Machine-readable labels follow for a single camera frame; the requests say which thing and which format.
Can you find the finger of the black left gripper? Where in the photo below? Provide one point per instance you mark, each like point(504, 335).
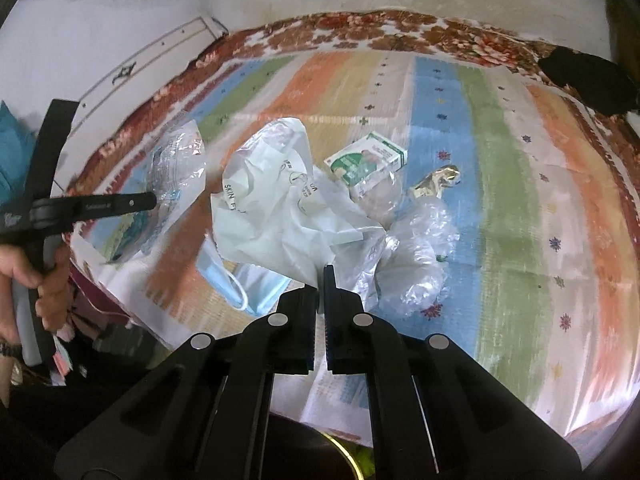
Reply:
point(92, 207)

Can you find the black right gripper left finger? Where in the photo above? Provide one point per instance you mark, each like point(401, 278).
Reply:
point(282, 342)

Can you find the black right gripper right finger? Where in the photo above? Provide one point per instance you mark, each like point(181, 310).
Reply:
point(356, 341)

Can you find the blue surgical face mask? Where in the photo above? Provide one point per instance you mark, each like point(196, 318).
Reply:
point(248, 288)

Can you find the clear plastic bag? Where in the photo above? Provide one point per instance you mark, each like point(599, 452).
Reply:
point(408, 268)

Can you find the clear plastic package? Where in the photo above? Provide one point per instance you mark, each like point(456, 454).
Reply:
point(176, 175)

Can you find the white plastic bag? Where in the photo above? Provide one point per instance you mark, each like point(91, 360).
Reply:
point(279, 211)

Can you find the gold rimmed trash bin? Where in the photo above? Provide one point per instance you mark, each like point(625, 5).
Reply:
point(358, 457)

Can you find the person's left hand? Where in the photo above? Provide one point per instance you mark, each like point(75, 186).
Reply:
point(54, 296)

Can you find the pink clothes pile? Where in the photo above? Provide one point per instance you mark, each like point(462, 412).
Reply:
point(90, 319)

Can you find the green white medicine box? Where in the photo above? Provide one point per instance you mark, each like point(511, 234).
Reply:
point(366, 162)

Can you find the gold foil wrapper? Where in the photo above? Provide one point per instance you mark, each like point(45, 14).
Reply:
point(436, 182)

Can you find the colourful striped bed mat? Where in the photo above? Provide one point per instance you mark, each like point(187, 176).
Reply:
point(543, 286)

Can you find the floral brown blanket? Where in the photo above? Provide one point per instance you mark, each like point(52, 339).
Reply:
point(382, 30)

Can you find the black cloth on bed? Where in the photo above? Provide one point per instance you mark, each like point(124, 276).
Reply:
point(601, 84)

